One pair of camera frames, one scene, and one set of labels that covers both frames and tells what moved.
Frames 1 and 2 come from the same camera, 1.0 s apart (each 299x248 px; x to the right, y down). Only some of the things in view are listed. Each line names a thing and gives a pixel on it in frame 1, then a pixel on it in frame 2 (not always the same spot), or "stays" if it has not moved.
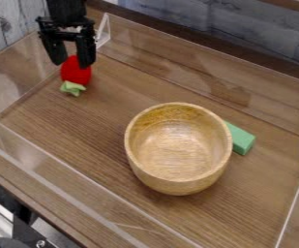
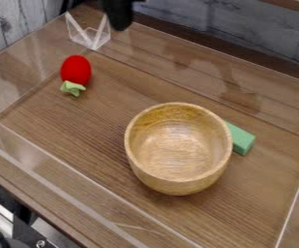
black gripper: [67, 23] -> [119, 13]
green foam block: [242, 139] stays
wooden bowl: [178, 145] stays
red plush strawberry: [75, 77] stays
